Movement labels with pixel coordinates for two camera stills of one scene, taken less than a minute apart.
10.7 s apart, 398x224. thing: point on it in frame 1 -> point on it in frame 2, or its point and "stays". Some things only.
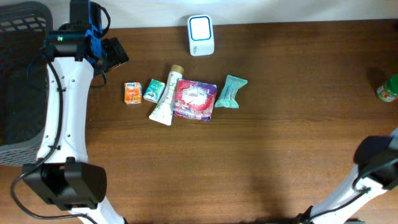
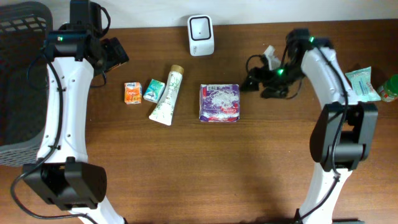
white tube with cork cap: (163, 112) stays
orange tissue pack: (133, 91) stays
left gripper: (117, 55) stays
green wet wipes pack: (227, 99) -> (360, 86)
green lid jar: (388, 92) stays
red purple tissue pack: (194, 99) -> (219, 102)
